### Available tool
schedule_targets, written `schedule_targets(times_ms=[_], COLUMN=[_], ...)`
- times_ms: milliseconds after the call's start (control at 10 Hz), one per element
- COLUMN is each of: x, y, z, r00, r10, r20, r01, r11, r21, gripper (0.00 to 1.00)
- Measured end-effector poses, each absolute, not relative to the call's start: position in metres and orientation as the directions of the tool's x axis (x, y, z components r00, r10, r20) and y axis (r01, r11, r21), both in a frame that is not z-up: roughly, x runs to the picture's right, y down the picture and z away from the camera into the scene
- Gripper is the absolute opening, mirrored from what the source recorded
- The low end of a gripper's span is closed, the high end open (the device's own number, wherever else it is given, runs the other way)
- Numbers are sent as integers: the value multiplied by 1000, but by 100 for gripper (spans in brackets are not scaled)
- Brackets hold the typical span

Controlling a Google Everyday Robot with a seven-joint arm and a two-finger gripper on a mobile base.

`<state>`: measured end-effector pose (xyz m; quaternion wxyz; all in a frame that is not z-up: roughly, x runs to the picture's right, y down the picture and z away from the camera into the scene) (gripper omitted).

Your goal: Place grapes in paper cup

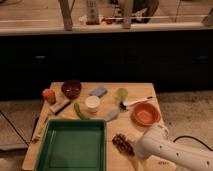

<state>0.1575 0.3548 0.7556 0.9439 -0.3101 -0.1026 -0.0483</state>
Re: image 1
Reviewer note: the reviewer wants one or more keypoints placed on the dark purple grape bunch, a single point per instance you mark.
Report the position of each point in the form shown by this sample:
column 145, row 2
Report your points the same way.
column 122, row 144

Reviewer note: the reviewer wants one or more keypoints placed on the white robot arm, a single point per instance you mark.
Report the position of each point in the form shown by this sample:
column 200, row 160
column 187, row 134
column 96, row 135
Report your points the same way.
column 155, row 141

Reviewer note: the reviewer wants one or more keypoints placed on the white paper cup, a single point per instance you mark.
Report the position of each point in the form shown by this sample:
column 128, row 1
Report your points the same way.
column 92, row 103

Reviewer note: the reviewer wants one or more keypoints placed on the blue sponge block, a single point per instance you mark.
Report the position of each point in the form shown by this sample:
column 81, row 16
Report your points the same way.
column 99, row 92

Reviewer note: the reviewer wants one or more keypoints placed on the dark brown bowl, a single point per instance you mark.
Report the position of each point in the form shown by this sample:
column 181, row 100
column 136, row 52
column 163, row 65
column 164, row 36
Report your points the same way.
column 71, row 88

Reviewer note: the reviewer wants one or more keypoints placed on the green cucumber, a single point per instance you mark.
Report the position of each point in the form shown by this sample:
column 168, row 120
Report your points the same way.
column 78, row 111

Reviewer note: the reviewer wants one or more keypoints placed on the orange plastic bowl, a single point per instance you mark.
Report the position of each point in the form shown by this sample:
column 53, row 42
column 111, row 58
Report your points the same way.
column 145, row 114

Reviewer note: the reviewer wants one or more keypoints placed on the wooden black block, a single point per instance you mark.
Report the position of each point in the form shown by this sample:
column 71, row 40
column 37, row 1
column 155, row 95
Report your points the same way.
column 59, row 106

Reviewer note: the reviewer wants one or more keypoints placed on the orange red can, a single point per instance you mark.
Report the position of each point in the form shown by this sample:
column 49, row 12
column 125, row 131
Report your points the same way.
column 49, row 96

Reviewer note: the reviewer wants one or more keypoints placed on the green plastic tray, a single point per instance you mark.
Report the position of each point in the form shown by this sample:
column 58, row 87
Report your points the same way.
column 78, row 145

